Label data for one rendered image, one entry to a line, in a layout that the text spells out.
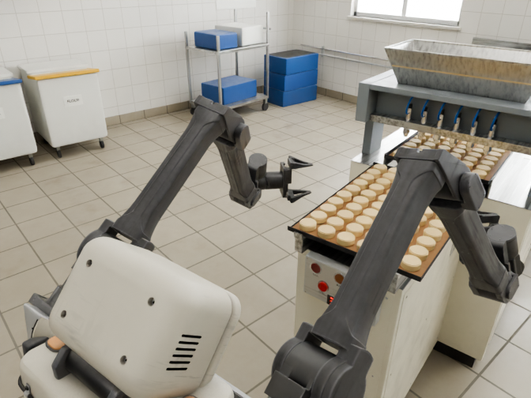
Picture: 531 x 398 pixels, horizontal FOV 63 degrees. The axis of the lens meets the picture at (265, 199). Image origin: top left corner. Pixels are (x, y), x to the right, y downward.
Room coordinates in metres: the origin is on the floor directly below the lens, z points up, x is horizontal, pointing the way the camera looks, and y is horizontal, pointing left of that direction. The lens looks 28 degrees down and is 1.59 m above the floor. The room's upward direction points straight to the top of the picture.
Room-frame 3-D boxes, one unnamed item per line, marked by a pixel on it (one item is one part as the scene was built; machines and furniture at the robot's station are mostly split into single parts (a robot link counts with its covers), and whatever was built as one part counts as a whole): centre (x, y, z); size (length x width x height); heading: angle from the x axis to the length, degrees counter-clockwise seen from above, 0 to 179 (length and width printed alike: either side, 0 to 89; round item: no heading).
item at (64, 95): (4.05, 1.90, 0.39); 0.64 x 0.54 x 0.77; 39
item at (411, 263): (0.92, -0.38, 0.91); 0.05 x 0.05 x 0.02
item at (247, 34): (5.32, 0.32, 0.89); 0.44 x 0.36 x 0.20; 50
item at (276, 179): (1.25, -0.03, 0.99); 0.07 x 0.07 x 0.10; 8
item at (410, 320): (1.27, -0.45, 0.45); 0.70 x 0.34 x 0.90; 142
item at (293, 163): (1.26, -0.10, 1.02); 0.09 x 0.07 x 0.07; 98
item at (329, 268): (0.99, -0.22, 0.77); 0.24 x 0.04 x 0.14; 52
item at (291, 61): (5.76, -0.32, 0.50); 0.60 x 0.40 x 0.20; 133
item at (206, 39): (5.02, 0.56, 0.87); 0.40 x 0.30 x 0.16; 45
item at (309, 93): (5.76, -0.32, 0.10); 0.60 x 0.40 x 0.20; 129
